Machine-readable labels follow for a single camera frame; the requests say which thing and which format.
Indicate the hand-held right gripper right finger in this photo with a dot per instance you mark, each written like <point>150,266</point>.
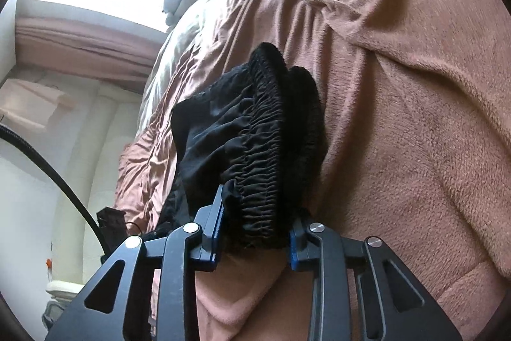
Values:
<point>292,249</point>

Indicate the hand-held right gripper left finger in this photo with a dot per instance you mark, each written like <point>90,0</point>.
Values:
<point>216,231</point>

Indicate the black pants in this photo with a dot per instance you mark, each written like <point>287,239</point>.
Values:
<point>255,149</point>

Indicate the white padded headboard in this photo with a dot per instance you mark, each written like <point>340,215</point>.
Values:
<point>99,149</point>

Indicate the beige cloth shade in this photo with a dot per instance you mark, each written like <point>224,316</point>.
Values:
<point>32,101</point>

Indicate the pink fleece blanket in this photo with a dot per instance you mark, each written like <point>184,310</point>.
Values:
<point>407,117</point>

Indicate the pink curtain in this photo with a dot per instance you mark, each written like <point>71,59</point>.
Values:
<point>88,41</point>

